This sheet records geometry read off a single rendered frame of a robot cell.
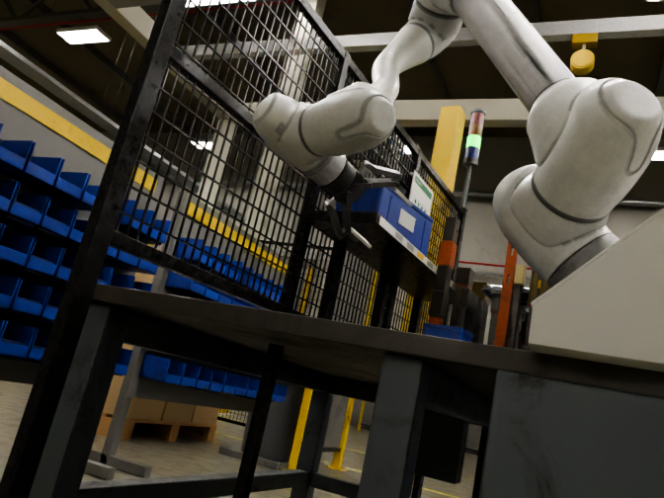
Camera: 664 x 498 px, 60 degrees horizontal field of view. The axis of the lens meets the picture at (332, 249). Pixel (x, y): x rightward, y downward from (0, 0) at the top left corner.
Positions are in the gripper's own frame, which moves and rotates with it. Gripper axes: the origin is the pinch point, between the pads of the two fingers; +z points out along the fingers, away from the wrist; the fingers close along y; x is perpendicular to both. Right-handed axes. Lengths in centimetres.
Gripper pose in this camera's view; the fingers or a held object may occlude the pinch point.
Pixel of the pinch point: (385, 221)
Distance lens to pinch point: 136.0
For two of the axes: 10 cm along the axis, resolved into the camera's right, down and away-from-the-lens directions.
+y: -6.9, 7.1, 1.2
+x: 3.5, 4.8, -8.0
